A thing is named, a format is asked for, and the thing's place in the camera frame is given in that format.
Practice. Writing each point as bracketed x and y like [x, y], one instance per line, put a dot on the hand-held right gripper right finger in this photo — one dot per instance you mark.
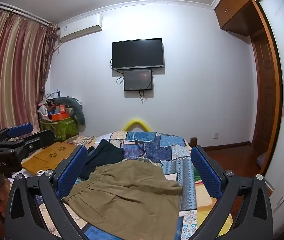
[207, 173]

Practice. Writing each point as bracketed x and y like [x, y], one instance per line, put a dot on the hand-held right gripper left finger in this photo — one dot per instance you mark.
[74, 171]

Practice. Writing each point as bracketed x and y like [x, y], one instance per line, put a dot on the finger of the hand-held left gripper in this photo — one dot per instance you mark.
[41, 138]
[20, 130]

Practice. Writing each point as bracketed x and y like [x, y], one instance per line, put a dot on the khaki pants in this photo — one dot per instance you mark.
[132, 195]

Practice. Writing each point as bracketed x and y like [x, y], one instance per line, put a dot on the dark navy pants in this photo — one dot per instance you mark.
[104, 155]

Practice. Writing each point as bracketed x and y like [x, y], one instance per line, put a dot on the person's left hand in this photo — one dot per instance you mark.
[3, 197]

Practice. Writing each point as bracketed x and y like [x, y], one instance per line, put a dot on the bamboo lap table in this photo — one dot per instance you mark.
[46, 156]

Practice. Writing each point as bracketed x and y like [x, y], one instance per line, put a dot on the green patterned storage box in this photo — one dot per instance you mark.
[64, 128]

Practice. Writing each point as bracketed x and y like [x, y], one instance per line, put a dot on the orange box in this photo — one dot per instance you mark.
[60, 116]

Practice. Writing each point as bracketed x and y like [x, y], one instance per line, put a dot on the beige floral cloth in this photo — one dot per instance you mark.
[82, 140]

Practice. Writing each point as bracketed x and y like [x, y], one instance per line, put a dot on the yellow green blanket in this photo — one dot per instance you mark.
[204, 206]

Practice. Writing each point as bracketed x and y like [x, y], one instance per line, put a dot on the wooden bedpost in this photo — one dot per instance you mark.
[193, 141]

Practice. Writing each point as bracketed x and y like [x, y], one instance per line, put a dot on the small red box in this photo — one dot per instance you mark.
[62, 108]

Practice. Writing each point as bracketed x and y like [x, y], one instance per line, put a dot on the pile of clothes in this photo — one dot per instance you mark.
[49, 100]

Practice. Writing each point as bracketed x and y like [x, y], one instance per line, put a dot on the grey plush toy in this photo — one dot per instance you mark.
[78, 110]

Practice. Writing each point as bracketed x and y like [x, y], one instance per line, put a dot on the blue patchwork blanket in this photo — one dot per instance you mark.
[157, 145]

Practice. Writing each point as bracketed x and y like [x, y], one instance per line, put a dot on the striped pink curtain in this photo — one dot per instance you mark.
[9, 67]

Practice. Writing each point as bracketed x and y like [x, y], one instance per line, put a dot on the brown wooden door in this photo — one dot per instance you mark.
[266, 92]

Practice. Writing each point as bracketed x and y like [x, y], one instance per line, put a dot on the white air conditioner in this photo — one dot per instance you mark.
[80, 28]

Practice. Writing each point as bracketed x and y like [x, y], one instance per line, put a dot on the white pink sliding wardrobe door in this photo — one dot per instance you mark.
[282, 42]

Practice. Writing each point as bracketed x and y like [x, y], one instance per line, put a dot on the wooden overhead cabinet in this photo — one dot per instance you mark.
[239, 5]

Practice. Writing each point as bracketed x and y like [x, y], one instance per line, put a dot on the white wall socket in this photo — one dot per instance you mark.
[215, 136]

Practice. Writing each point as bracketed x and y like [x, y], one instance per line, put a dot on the small black wall monitor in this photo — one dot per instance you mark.
[138, 80]

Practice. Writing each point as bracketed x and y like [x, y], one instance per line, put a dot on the black wall television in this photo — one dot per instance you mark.
[137, 53]

